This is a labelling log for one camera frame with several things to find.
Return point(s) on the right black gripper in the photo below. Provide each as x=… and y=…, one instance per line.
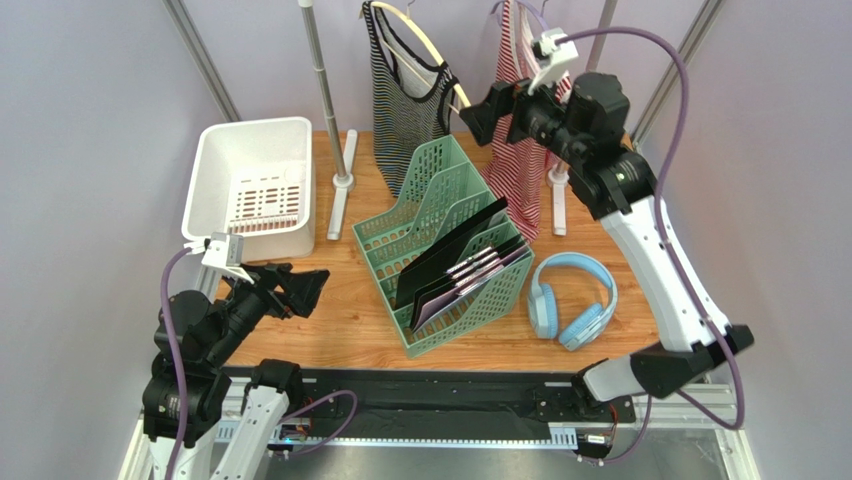
x=517, y=108

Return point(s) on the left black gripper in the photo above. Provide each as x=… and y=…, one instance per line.
x=301, y=288

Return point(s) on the black white striped tank top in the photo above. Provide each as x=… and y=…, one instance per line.
x=411, y=97

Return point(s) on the cream wooden hanger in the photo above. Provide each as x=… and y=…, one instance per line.
x=462, y=98

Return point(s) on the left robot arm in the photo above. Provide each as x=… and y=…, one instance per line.
x=196, y=336

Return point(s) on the red white striped tank top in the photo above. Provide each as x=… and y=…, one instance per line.
x=516, y=171

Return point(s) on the purple plastic hanger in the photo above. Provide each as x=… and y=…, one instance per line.
x=523, y=10

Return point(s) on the left white rack foot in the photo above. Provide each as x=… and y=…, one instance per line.
x=341, y=193

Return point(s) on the white plastic basket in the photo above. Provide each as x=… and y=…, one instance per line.
x=256, y=179

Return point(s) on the black folder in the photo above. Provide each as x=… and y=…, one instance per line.
x=446, y=252

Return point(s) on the green plastic file organizer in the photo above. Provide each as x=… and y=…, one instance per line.
x=442, y=188

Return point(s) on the pink booklets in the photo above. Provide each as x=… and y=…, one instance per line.
x=462, y=280

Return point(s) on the left rack pole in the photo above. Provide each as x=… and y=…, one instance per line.
x=311, y=28

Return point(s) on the blue headphones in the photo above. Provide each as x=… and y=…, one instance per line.
x=571, y=300

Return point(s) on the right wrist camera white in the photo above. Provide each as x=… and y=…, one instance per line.
x=553, y=52

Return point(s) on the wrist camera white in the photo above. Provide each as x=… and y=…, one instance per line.
x=222, y=252
x=553, y=52

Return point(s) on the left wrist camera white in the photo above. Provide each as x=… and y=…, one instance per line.
x=222, y=252

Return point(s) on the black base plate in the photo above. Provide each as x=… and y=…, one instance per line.
x=428, y=405

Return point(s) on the aluminium frame rail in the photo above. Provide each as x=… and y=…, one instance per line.
x=666, y=430

